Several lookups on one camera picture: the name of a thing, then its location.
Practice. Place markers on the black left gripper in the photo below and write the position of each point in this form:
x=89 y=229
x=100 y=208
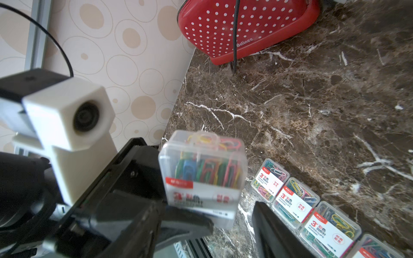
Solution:
x=123 y=214

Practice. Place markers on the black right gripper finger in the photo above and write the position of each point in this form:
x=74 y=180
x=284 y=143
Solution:
x=273 y=238

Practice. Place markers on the paper clip box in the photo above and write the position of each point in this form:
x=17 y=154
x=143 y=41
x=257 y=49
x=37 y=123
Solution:
x=329 y=232
x=294 y=203
x=269 y=180
x=204 y=173
x=371 y=247

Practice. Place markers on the red polka dot toaster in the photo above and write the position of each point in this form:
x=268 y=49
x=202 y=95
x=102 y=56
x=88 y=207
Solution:
x=228 y=30

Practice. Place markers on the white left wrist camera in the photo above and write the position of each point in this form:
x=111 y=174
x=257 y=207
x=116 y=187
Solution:
x=65 y=119

